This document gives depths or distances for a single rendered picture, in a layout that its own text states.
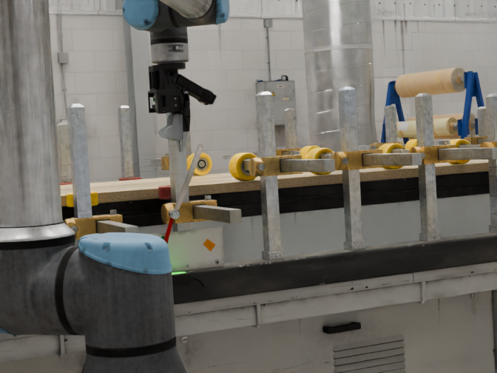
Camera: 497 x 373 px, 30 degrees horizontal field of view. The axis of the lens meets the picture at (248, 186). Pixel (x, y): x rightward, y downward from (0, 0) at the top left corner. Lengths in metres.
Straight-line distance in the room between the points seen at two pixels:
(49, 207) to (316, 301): 1.12
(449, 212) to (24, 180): 1.71
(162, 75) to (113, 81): 7.80
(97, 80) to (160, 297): 8.49
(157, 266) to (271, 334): 1.27
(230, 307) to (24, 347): 0.53
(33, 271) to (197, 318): 0.90
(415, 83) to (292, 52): 1.87
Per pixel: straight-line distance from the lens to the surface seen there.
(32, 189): 1.58
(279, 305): 2.49
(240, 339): 2.71
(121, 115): 3.42
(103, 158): 9.94
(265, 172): 2.41
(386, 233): 2.86
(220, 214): 2.17
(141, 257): 1.49
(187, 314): 2.39
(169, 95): 2.22
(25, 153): 1.58
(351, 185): 2.54
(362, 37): 6.46
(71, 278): 1.54
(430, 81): 9.70
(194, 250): 2.34
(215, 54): 10.58
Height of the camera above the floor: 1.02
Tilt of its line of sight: 3 degrees down
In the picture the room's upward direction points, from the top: 3 degrees counter-clockwise
